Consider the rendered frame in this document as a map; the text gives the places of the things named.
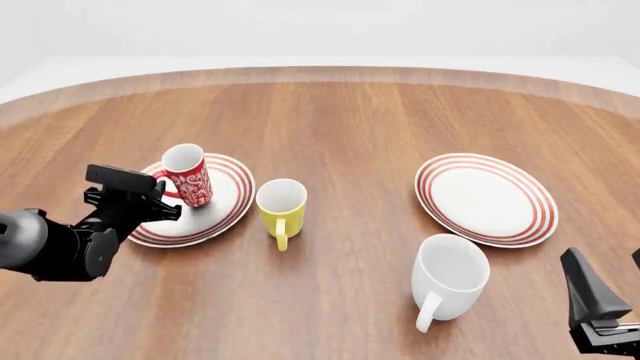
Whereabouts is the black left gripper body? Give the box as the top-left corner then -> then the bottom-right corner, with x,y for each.
82,180 -> 184,227

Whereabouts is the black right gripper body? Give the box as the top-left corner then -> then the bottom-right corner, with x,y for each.
568,309 -> 640,356

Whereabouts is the red mug with white pattern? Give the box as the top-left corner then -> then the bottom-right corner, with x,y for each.
151,142 -> 214,209

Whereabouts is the white plate with red rings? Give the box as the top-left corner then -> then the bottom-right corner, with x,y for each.
414,152 -> 560,250
127,152 -> 257,249

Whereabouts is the yellow mug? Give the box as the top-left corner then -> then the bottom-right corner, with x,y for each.
254,177 -> 309,253

